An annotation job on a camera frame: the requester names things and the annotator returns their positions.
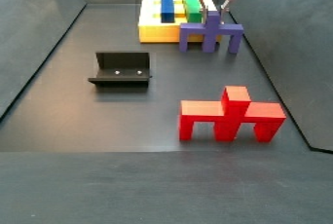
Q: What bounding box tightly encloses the purple three-legged block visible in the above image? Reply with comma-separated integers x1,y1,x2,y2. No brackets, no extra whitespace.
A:
179,11,243,54

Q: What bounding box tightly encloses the yellow base board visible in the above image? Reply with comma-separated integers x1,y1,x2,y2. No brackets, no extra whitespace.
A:
138,0,215,43

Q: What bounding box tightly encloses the green rectangular bar block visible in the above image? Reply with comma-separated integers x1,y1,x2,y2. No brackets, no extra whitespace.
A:
183,0,202,23

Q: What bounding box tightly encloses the blue rectangular bar block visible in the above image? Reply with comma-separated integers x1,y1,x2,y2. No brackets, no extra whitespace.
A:
160,0,174,23

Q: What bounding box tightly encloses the red three-legged block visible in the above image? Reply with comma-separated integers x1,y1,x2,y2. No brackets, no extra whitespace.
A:
178,86,286,142

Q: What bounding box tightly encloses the black angle bracket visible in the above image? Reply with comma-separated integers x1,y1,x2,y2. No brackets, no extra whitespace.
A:
88,52,151,85

